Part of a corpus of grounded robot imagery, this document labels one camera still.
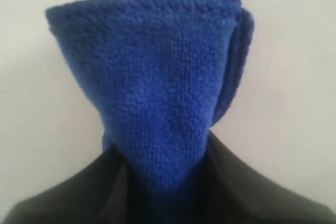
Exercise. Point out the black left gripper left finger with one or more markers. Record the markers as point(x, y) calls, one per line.
point(100, 193)

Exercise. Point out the blue microfiber cloth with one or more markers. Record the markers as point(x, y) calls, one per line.
point(160, 73)

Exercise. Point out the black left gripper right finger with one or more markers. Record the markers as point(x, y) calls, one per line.
point(233, 192)

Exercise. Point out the aluminium framed whiteboard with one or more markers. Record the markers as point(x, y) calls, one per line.
point(282, 121)

